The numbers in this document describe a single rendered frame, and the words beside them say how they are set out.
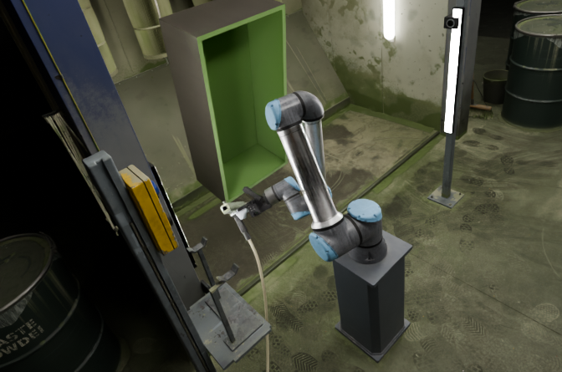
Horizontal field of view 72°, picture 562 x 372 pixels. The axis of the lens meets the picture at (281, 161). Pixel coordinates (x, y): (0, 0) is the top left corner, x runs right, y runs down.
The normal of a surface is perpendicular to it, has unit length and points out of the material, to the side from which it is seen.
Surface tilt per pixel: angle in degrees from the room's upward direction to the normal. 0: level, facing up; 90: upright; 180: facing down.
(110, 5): 90
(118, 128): 90
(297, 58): 57
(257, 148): 11
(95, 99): 90
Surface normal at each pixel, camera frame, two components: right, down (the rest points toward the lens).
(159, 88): 0.46, -0.18
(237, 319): -0.17, -0.82
